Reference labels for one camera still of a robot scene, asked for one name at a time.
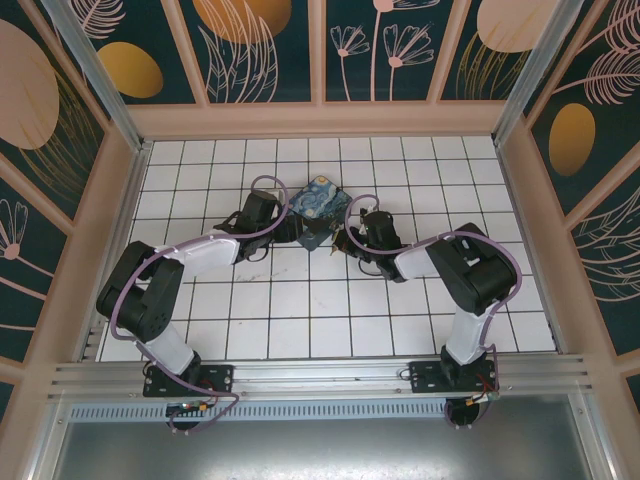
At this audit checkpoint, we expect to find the orange disc feather wall panel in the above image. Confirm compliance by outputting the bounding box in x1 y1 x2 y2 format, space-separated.
178 0 314 105

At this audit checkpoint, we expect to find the flower print wall panel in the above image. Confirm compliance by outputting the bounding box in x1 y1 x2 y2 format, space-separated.
324 0 445 105

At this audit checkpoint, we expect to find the single pink flower wall panel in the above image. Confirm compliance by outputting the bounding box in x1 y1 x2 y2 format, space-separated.
0 172 70 364

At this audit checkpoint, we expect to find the starry night print case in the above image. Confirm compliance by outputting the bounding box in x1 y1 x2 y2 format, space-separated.
288 174 351 252

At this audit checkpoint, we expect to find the small orange oval wall panel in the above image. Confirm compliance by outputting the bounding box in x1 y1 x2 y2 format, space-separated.
62 0 199 106

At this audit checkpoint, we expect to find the pink feathers wall panel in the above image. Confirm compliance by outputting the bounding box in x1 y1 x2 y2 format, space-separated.
568 187 640 357

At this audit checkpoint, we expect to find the large pink oval wall panel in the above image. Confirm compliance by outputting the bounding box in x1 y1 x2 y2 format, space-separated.
0 0 110 224

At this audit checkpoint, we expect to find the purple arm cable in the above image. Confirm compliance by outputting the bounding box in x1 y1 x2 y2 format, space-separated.
109 174 290 436
343 194 525 432

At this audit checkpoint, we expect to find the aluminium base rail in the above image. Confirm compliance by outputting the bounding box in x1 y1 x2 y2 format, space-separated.
47 353 594 402

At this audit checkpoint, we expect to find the aluminium table side rail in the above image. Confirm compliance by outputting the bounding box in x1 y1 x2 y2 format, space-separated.
74 141 154 362
493 138 570 355

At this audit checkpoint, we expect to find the pink disc wall panel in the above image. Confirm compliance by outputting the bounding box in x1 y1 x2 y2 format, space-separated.
438 0 551 104

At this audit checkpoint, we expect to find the orange oval feather wall panel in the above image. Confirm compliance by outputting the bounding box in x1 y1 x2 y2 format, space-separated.
521 0 640 217

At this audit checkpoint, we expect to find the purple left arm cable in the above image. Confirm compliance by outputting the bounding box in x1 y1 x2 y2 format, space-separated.
109 174 290 436

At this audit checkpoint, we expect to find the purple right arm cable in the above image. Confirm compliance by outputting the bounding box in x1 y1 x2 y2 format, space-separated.
343 194 525 432

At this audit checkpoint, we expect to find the aluminium corner post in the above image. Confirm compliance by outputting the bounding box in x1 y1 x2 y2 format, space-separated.
40 0 154 154
492 0 584 146

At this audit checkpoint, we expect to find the grey metal sheet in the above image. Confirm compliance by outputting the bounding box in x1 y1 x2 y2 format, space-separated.
29 418 617 480

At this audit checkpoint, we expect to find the slotted metal cable tray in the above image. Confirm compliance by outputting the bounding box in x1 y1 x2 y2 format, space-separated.
67 402 577 423

